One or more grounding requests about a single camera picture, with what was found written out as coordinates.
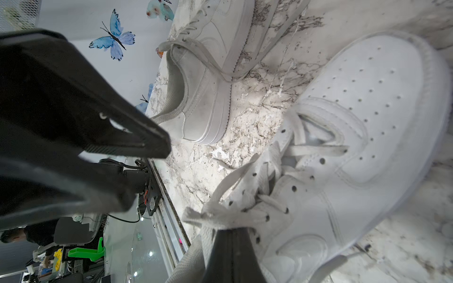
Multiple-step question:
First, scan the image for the white wire mesh basket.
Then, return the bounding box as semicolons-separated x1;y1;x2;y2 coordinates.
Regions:
0;0;42;33

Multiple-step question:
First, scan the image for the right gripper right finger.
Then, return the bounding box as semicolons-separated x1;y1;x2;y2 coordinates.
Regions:
232;228;266;283

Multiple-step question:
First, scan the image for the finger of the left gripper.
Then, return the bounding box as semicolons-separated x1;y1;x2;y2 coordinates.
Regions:
1;29;171;159
1;120;136;228

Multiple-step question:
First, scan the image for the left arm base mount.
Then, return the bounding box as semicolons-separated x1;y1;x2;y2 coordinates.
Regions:
99;158;162;217

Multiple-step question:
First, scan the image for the aluminium front rail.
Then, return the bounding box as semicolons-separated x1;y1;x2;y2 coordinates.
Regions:
147;159;191;274

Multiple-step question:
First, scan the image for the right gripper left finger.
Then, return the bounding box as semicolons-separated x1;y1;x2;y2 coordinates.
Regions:
201;230;234;283

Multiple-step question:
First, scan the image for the person behind the table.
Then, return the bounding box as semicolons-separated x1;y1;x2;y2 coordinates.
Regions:
1;219;59;246

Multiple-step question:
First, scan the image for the white sneaker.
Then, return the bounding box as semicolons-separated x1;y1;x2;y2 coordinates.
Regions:
152;1;309;145
169;31;453;283

